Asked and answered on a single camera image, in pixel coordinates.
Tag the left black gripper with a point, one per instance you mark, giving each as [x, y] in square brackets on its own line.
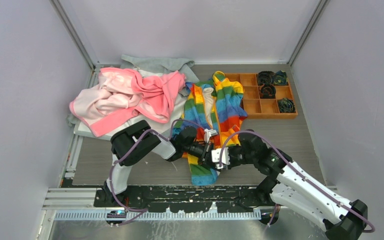
[205, 160]

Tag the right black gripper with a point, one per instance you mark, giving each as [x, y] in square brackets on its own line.
[232, 163]

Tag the rainbow striped zip jacket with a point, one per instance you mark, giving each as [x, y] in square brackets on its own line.
[214, 104]

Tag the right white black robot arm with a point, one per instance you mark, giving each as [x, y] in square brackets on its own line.
[287, 184]

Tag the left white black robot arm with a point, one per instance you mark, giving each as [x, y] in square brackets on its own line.
[133, 143]

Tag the orange compartment tray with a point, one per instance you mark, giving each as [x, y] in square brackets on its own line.
[258, 108]

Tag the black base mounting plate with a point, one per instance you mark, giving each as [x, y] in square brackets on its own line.
[187, 198]

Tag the blue green rolled tie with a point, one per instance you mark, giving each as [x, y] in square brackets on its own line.
[286, 105]

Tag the dark rolled tie back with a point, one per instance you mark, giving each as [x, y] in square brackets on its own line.
[265, 77]

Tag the pink fleece garment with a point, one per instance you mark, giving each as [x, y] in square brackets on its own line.
[122, 94]

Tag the grey white garment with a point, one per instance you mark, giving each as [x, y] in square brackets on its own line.
[157, 66]

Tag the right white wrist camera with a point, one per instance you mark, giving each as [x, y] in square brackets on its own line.
[220, 158]

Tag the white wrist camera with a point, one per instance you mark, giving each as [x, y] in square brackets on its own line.
[209, 134]
[220, 158]

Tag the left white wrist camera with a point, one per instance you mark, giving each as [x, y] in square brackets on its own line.
[209, 134]

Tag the silver slotted aluminium rail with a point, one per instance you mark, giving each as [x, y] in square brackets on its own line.
[121, 215]

